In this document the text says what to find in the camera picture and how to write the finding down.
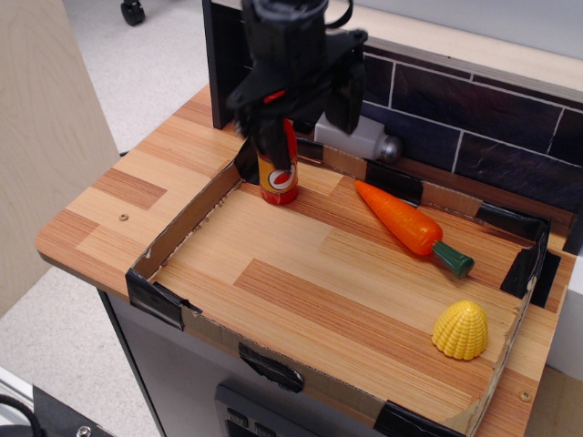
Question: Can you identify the black metal base plate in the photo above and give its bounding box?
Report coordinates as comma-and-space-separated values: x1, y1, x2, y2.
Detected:
33, 386, 111, 437

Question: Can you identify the cardboard fence with black tape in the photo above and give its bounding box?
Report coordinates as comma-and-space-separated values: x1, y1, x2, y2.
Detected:
127, 140, 561, 436

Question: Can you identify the red hot sauce bottle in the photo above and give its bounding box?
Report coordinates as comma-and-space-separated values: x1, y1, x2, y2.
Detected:
257, 118, 299, 205

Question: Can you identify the grey cabinet control panel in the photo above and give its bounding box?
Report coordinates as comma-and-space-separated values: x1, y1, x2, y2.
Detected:
214, 383, 320, 437

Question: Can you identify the orange toy carrot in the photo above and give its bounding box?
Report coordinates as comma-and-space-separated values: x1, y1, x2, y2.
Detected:
354, 180, 475, 279

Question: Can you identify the white salt shaker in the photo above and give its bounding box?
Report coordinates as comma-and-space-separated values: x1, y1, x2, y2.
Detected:
314, 115, 403, 164

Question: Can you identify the yellow toy corn piece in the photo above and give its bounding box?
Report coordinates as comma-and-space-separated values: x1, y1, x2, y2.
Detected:
432, 300, 488, 361

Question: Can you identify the black cable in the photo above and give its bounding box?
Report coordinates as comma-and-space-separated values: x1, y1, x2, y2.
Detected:
0, 393, 45, 437

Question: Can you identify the black chair caster wheel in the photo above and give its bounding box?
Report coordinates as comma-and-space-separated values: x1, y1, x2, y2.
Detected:
120, 0, 146, 26

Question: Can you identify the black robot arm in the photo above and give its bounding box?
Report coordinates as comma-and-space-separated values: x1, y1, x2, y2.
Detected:
227, 1, 368, 171

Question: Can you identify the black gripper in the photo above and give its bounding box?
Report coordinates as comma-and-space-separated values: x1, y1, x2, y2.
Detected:
227, 13, 368, 170

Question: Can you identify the dark brick backsplash panel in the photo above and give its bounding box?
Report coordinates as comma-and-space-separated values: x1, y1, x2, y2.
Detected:
202, 1, 582, 222

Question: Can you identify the light plywood board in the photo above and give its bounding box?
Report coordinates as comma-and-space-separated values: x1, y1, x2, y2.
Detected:
1, 1, 118, 313

